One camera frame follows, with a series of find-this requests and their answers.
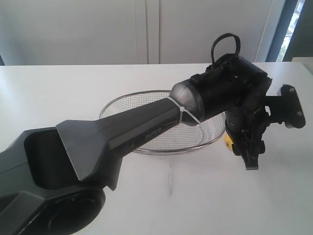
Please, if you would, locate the white cabinet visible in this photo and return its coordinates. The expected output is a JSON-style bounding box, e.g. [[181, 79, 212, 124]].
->
[[0, 0, 284, 65]]

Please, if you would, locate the black left camera cable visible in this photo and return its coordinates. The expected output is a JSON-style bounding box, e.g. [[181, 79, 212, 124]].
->
[[210, 33, 242, 71]]

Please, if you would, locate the yellow lemon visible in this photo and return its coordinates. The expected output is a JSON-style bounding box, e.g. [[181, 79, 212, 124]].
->
[[224, 134, 233, 151]]

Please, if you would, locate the oval wire mesh basket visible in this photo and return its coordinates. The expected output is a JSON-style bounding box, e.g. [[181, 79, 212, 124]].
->
[[99, 90, 225, 156]]

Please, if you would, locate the dark window frame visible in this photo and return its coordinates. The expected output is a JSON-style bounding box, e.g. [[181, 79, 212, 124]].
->
[[266, 0, 313, 62]]

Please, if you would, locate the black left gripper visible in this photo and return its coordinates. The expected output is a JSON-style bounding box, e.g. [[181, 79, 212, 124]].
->
[[225, 97, 269, 170]]

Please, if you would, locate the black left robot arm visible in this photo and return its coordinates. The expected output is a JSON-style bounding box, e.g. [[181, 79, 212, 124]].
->
[[0, 55, 272, 235]]

